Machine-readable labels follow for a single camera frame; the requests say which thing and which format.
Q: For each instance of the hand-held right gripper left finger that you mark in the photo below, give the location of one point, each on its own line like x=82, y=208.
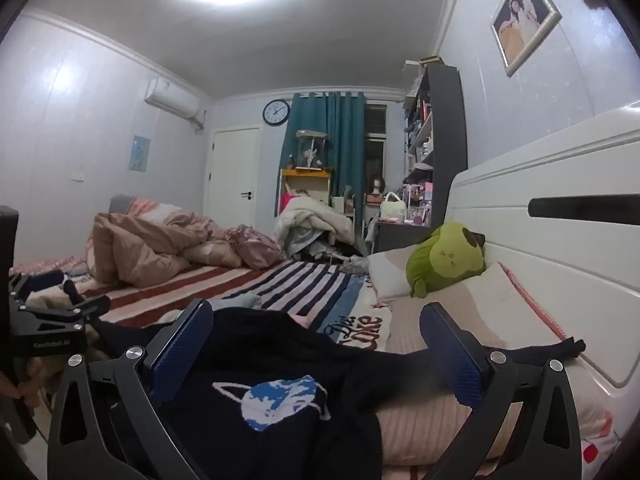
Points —
x=182, y=345

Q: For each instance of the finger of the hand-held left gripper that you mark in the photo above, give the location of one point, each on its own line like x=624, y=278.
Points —
x=75, y=307
x=40, y=279

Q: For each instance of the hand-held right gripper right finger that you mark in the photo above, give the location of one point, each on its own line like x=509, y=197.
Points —
x=450, y=355

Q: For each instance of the dark navy planet print sweater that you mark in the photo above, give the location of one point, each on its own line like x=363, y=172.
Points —
x=280, y=350

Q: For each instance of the person's left hand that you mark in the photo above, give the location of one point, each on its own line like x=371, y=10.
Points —
x=11, y=389

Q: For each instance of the cream fuzzy cloth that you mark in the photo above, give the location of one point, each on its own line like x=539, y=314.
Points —
x=47, y=375

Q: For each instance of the beige ribbed pillow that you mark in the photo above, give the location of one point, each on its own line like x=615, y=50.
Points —
x=500, y=300

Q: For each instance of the light blue folded cloth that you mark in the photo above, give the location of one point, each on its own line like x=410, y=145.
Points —
x=245, y=301

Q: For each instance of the pink crumpled duvet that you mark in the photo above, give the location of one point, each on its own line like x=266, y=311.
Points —
x=140, y=245

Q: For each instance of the green plush toy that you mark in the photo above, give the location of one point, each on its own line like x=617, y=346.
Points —
x=445, y=260

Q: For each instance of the white pillow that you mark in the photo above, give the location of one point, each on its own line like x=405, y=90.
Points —
x=390, y=272

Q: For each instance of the pink satin cloth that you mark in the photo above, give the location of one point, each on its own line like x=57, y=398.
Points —
x=255, y=250

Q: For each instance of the dark desk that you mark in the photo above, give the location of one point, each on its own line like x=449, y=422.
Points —
x=400, y=235

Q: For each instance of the striped printed blanket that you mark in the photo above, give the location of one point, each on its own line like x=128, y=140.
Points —
x=300, y=280

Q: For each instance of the pink desk organizer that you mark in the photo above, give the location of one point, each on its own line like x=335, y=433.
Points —
x=417, y=205

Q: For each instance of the white handbag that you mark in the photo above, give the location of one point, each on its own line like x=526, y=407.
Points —
x=392, y=207

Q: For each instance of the bright pink cloth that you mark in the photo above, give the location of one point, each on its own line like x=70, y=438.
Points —
x=287, y=204

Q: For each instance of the white door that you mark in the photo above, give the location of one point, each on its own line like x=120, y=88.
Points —
x=232, y=175

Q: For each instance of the pile of pale bedding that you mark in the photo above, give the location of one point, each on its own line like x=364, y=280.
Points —
x=310, y=220

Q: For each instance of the wig mannequin head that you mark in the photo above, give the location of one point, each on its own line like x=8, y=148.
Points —
x=377, y=185

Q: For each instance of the window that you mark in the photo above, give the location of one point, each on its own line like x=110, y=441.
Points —
x=375, y=160

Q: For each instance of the white bed headboard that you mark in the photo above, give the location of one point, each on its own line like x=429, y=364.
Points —
x=550, y=170

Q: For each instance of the yellow shelf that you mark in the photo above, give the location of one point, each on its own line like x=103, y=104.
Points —
x=305, y=173

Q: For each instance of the white air conditioner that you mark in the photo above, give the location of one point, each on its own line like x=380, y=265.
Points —
x=170, y=97

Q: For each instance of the dark grey bookshelf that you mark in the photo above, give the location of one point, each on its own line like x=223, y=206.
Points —
x=447, y=125

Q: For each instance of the teal curtain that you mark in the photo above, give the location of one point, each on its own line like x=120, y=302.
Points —
x=345, y=150

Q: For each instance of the glass display case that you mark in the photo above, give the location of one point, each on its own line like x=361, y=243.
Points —
x=310, y=152

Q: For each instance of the blue wall poster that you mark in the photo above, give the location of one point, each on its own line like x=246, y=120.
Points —
x=140, y=154

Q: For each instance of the round wall clock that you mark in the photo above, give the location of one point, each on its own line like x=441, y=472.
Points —
x=276, y=112

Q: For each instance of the framed wall picture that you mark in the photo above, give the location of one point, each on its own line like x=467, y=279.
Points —
x=522, y=20

